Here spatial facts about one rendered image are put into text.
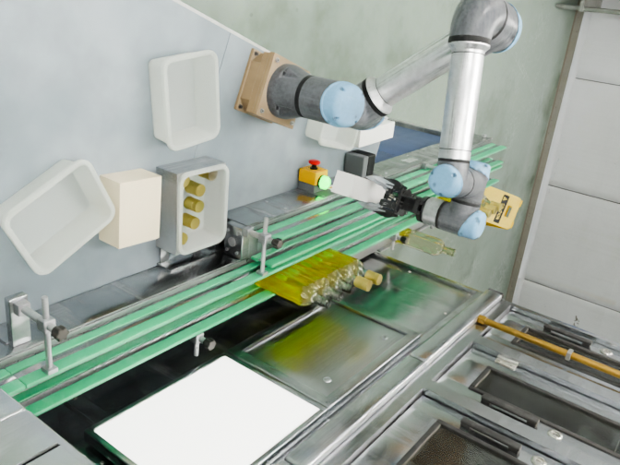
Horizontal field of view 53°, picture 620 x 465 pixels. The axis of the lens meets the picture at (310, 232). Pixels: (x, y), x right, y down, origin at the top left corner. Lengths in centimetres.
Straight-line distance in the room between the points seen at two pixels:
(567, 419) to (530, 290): 630
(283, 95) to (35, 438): 111
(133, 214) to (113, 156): 14
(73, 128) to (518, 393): 131
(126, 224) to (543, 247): 669
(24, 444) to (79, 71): 81
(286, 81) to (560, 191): 612
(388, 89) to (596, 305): 639
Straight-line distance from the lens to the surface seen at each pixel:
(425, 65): 169
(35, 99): 141
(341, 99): 164
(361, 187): 172
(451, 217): 162
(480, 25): 152
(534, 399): 184
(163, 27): 158
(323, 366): 168
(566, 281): 790
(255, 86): 176
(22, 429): 96
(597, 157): 747
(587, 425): 181
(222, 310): 171
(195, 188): 166
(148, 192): 154
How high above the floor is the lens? 194
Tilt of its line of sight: 32 degrees down
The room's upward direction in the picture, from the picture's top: 111 degrees clockwise
